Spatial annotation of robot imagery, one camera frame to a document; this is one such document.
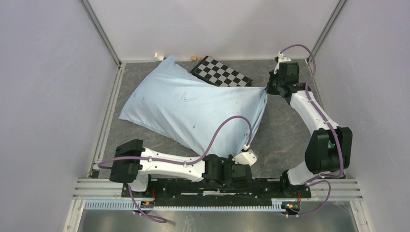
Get wooden toy pieces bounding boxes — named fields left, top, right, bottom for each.
left=190, top=56, right=203, bottom=61

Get black white checkerboard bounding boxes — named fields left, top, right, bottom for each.
left=190, top=56, right=253, bottom=87

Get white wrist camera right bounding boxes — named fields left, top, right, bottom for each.
left=274, top=52, right=291, bottom=74

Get white slotted cable duct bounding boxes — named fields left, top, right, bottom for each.
left=84, top=199, right=300, bottom=213

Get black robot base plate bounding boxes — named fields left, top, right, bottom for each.
left=132, top=178, right=311, bottom=206

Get light blue pillowcase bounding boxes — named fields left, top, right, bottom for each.
left=119, top=56, right=268, bottom=157

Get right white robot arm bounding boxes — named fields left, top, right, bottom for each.
left=266, top=61, right=352, bottom=197

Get aluminium rail frame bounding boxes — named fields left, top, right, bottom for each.
left=73, top=178, right=123, bottom=200

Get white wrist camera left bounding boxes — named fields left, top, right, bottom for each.
left=232, top=145, right=258, bottom=166

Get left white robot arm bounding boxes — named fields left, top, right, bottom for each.
left=109, top=139, right=257, bottom=197

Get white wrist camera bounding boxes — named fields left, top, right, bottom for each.
left=274, top=52, right=291, bottom=74
left=232, top=145, right=258, bottom=166

